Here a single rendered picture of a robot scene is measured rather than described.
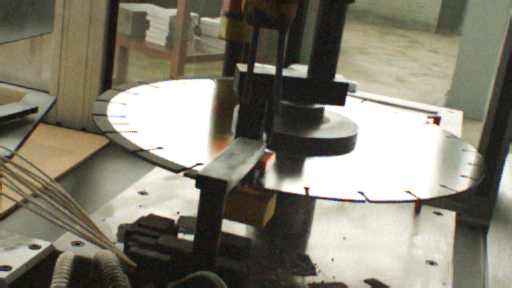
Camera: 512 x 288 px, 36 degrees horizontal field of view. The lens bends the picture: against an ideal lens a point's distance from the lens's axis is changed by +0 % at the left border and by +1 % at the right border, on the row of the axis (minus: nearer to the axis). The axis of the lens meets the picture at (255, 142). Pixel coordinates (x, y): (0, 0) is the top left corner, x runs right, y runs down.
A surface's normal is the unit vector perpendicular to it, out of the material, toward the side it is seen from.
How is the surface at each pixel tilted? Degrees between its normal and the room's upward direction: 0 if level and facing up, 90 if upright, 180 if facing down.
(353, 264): 0
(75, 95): 90
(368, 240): 0
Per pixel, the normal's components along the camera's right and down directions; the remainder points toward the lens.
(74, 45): -0.26, 0.25
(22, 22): 0.95, 0.21
